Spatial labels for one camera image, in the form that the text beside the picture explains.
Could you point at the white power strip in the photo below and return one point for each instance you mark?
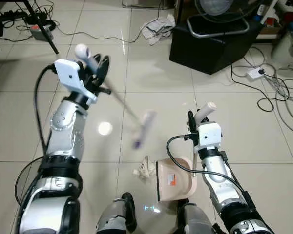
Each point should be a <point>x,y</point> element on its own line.
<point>255,73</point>

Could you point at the robot left leg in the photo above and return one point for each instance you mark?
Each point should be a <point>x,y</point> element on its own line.
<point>115,214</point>

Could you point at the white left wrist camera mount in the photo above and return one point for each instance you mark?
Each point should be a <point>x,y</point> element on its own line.
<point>68,73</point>

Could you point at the black power strip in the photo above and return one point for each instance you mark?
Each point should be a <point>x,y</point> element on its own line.
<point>19,17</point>

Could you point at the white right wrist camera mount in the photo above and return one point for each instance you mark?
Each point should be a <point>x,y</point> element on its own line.
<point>208,135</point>

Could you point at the robot leg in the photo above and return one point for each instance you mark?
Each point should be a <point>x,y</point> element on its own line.
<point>115,214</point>
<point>198,222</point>

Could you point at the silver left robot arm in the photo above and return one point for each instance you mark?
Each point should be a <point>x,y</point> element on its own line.
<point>63,131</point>

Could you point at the beige plastic dustpan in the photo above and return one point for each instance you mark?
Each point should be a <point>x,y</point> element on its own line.
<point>173,180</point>

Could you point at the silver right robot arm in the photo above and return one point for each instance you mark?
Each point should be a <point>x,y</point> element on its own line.
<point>219,185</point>

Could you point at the electric fan with grille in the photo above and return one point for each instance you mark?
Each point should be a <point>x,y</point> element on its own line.
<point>219,9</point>

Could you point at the robot right leg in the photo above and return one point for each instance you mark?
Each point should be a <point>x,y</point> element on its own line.
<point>198,222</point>

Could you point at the crumpled beige paper ball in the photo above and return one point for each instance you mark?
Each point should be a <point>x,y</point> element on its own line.
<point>144,168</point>

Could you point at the black box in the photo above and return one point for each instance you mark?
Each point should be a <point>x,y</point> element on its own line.
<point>210,48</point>

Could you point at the black tripod leg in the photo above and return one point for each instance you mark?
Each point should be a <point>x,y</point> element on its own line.
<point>41,27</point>

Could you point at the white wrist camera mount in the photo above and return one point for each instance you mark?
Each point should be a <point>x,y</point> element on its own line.
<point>208,135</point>
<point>68,73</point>

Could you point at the grey red small box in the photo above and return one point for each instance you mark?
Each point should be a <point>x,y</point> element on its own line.
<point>41,31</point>

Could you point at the crumpled white grey cloth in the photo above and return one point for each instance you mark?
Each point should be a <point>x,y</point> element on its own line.
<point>158,28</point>

